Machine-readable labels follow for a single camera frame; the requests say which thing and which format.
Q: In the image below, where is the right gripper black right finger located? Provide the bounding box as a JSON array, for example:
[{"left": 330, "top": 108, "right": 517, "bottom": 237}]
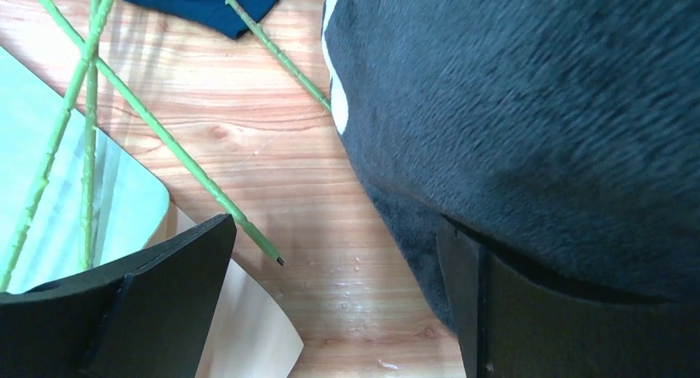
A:
[{"left": 437, "top": 219, "right": 699, "bottom": 377}]

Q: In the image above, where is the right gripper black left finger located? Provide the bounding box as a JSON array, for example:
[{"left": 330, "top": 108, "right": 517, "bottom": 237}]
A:
[{"left": 1, "top": 214, "right": 237, "bottom": 378}]

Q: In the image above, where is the wrapping paper sheet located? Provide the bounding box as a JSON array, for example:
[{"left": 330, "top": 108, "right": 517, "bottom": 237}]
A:
[{"left": 1, "top": 51, "right": 303, "bottom": 377}]

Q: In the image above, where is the fake rose stem one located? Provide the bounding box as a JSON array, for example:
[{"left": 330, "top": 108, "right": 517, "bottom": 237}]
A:
[{"left": 37, "top": 0, "right": 284, "bottom": 266}]

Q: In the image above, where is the fake rose stem four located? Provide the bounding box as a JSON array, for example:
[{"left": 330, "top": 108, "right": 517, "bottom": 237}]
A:
[{"left": 225, "top": 0, "right": 331, "bottom": 112}]

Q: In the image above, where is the fake rose stem two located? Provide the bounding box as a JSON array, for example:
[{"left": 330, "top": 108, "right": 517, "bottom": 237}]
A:
[{"left": 1, "top": 0, "right": 115, "bottom": 292}]

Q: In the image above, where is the fake rose stem three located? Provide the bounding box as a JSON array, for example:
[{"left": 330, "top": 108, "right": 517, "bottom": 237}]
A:
[{"left": 79, "top": 59, "right": 98, "bottom": 271}]

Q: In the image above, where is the black floral plush blanket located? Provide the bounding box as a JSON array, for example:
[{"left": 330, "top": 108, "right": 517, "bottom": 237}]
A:
[{"left": 321, "top": 0, "right": 699, "bottom": 328}]

